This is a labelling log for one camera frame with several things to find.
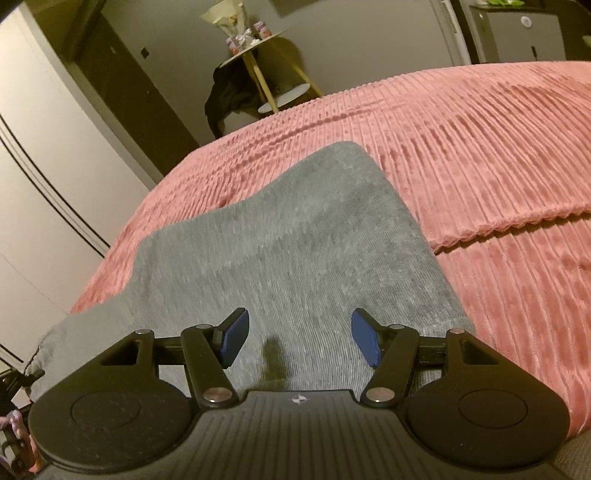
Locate grey sweatpants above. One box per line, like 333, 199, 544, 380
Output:
28, 142, 472, 399

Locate pink ribbed bedspread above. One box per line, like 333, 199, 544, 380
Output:
73, 61, 590, 435

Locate white wardrobe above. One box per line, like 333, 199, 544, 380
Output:
1, 5, 154, 368

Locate black garment on table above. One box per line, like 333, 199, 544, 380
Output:
204, 63, 262, 139

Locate round yellow side table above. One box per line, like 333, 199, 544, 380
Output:
218, 29, 324, 116

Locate dark door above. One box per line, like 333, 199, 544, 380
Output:
75, 13, 198, 176

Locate dark cabinet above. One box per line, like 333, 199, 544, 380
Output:
470, 5, 566, 63

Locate flower bouquet in wrap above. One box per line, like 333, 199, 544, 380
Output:
200, 0, 273, 56

